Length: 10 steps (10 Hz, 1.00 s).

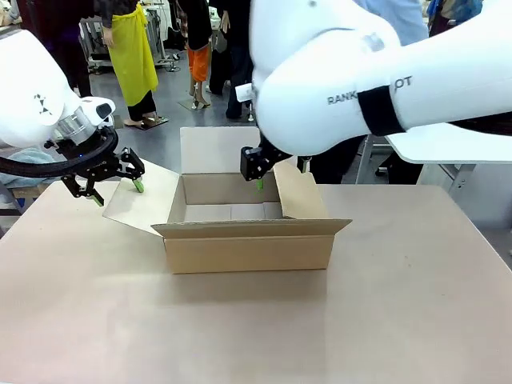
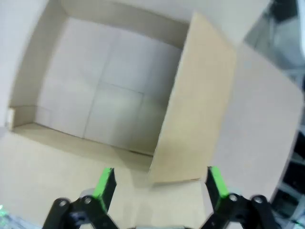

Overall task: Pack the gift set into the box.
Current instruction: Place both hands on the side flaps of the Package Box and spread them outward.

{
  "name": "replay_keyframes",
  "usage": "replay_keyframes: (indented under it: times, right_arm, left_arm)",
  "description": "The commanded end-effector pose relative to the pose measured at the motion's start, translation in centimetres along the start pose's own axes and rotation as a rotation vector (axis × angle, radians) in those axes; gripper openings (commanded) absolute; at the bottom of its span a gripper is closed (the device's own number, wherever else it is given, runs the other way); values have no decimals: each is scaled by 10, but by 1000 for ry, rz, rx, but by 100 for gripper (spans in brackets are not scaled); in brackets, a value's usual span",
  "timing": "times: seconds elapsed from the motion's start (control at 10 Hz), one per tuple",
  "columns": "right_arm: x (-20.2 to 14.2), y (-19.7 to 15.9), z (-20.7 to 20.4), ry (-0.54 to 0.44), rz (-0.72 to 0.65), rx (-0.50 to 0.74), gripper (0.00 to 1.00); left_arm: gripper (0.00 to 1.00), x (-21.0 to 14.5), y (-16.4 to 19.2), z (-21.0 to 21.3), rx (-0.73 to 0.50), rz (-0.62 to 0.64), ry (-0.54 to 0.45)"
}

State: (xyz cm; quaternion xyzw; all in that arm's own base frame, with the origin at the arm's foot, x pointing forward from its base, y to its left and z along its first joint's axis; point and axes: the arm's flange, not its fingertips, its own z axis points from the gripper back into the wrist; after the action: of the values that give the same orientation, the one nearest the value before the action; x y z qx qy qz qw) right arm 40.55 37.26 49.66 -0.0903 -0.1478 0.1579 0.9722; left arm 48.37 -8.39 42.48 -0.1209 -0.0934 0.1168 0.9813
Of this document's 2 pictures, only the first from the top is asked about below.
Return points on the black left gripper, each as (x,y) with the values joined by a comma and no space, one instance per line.
(100,166)

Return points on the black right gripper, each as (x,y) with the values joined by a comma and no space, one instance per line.
(271,154)

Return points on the brown cardboard box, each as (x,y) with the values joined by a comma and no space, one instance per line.
(248,252)

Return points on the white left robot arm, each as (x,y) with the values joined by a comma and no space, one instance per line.
(24,80)

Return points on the white tag on arm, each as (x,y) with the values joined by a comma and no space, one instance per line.
(244,93)

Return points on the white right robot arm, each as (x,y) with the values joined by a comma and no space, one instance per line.
(320,60)

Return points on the light blue cloth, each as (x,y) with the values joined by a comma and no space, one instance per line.
(22,160)

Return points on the mannequin with yellow apron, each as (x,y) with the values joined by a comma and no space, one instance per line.
(132,52)

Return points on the white equipment cart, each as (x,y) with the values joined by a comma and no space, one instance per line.
(96,48)

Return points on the mannequin with orange shorts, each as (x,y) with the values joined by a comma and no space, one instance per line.
(198,60)

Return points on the white work table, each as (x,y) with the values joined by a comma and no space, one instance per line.
(448,148)

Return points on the person in blue shirt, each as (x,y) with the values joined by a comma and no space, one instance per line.
(396,20)

